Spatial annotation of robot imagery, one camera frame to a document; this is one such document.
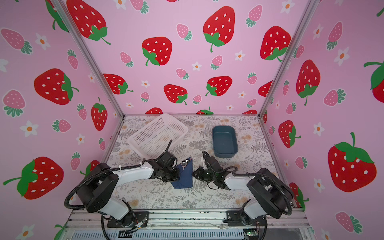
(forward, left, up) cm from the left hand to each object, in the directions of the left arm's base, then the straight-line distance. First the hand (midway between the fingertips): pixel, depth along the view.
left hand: (181, 178), depth 87 cm
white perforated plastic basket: (+28, +23, 0) cm, 37 cm away
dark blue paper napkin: (+1, -2, 0) cm, 3 cm away
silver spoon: (+9, -1, 0) cm, 9 cm away
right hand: (+1, -5, +4) cm, 7 cm away
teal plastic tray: (+27, -29, 0) cm, 40 cm away
